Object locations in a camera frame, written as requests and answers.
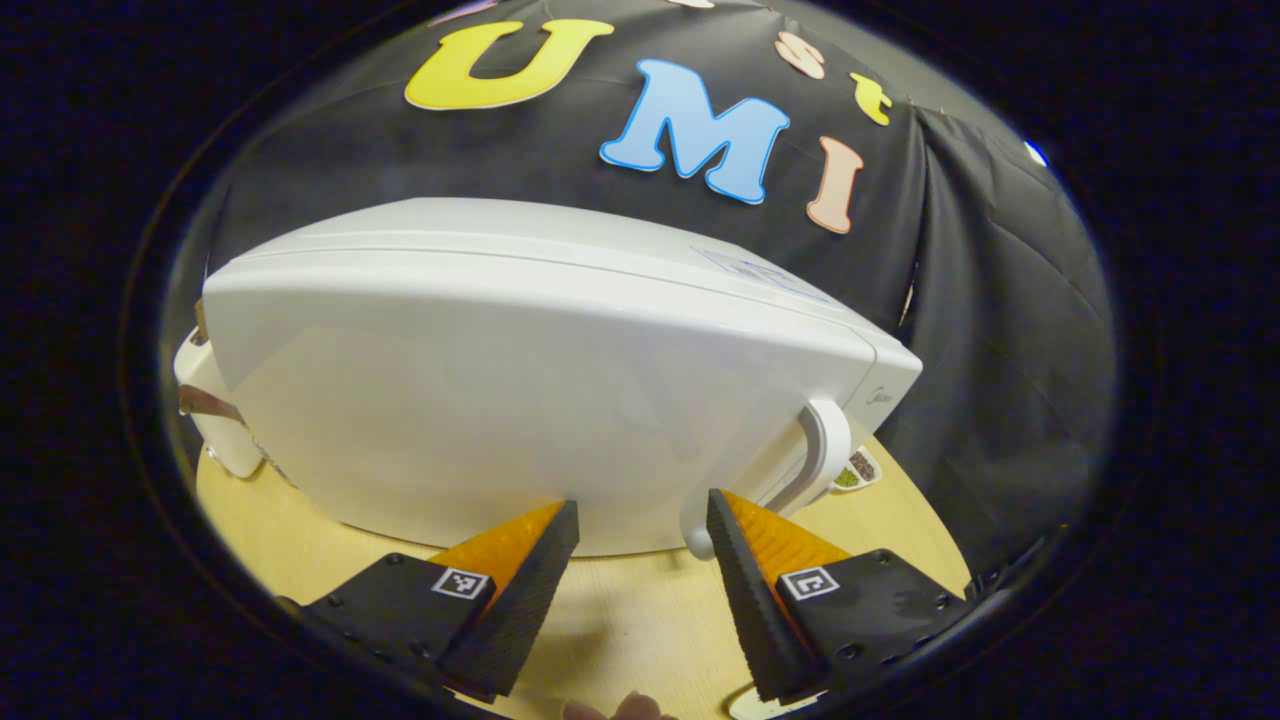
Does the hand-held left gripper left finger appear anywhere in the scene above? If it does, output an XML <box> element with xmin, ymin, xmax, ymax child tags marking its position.
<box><xmin>278</xmin><ymin>500</ymin><xmax>581</xmax><ymax>701</ymax></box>

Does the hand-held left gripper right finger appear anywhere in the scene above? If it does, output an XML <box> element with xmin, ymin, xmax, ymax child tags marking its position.
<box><xmin>705</xmin><ymin>488</ymin><xmax>976</xmax><ymax>706</ymax></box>

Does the white microwave oven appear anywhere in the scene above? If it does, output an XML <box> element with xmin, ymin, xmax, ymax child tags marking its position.
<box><xmin>203</xmin><ymin>197</ymin><xmax>924</xmax><ymax>561</ymax></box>

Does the white divided snack dish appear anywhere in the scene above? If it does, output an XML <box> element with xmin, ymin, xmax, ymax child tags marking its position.
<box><xmin>830</xmin><ymin>447</ymin><xmax>883</xmax><ymax>493</ymax></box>

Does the white toaster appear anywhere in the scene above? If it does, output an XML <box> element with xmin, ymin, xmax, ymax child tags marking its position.
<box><xmin>172</xmin><ymin>298</ymin><xmax>266</xmax><ymax>479</ymax></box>

